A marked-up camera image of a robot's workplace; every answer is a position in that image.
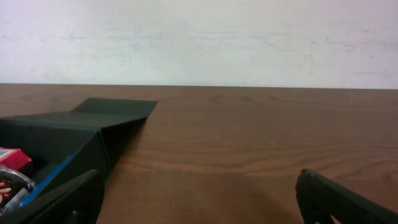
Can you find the blue Oreo cookie pack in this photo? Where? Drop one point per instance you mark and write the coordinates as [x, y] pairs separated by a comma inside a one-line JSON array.
[[33, 194]]

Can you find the black open gift box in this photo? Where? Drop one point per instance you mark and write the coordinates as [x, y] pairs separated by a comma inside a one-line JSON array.
[[96, 132]]

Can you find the red wafer snack box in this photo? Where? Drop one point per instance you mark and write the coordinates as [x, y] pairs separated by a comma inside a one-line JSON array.
[[16, 159]]

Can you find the red Pringles can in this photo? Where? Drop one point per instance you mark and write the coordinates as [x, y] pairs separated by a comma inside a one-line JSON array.
[[15, 186]]

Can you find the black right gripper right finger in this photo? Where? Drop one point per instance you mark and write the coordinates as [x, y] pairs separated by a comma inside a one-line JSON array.
[[322, 200]]

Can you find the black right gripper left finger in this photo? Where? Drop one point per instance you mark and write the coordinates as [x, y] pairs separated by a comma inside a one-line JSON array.
[[77, 201]]

